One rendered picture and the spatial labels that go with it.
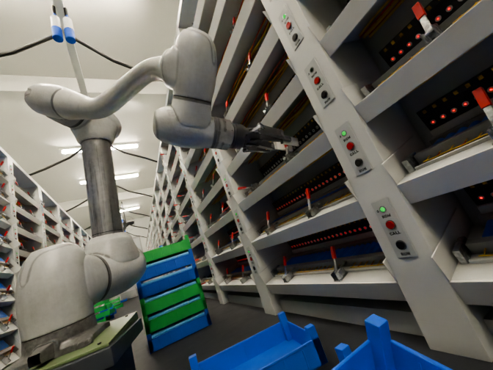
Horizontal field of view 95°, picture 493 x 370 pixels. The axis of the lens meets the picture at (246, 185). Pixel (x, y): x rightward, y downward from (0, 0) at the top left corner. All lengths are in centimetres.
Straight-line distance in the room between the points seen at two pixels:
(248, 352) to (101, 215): 67
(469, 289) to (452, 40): 40
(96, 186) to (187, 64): 59
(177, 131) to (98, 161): 48
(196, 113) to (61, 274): 55
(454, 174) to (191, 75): 56
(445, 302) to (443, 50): 43
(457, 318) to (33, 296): 91
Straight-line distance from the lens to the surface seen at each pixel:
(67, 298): 80
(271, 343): 83
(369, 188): 57
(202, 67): 62
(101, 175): 101
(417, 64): 53
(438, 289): 58
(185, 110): 61
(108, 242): 93
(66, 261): 81
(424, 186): 52
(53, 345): 80
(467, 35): 52
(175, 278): 134
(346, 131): 58
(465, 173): 50
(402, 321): 71
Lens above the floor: 30
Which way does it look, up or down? 15 degrees up
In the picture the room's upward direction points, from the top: 20 degrees counter-clockwise
